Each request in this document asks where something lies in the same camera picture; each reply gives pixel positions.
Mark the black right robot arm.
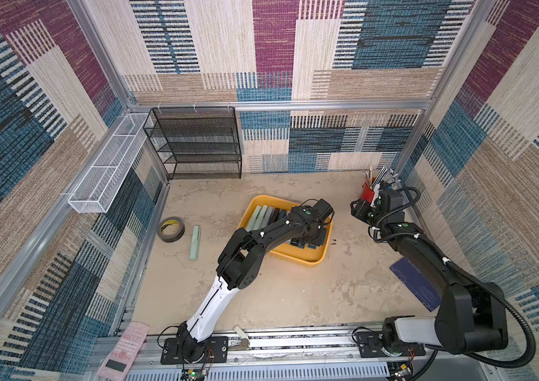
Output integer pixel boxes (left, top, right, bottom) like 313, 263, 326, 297
350, 189, 537, 368

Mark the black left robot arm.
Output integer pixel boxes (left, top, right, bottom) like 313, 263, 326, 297
176, 199, 334, 363

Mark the black yellow tape roll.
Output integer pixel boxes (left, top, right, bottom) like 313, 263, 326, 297
157, 217, 185, 243

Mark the yellow plastic storage tray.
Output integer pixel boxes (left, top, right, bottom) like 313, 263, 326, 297
239, 195, 333, 267

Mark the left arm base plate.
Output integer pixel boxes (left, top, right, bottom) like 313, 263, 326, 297
160, 336, 229, 365

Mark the pink calculator device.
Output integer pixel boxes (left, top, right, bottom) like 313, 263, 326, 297
97, 322, 150, 381

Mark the dark blue booklet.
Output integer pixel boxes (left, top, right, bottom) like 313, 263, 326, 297
390, 258, 441, 312

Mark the white wire mesh basket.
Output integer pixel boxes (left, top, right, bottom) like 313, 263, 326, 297
69, 114, 147, 214

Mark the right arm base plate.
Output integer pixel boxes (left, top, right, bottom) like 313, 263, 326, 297
353, 330, 427, 358

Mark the black wire mesh shelf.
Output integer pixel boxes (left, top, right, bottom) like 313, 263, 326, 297
144, 106, 242, 180

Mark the red pen holder cup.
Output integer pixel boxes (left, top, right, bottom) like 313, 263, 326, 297
360, 183, 375, 203

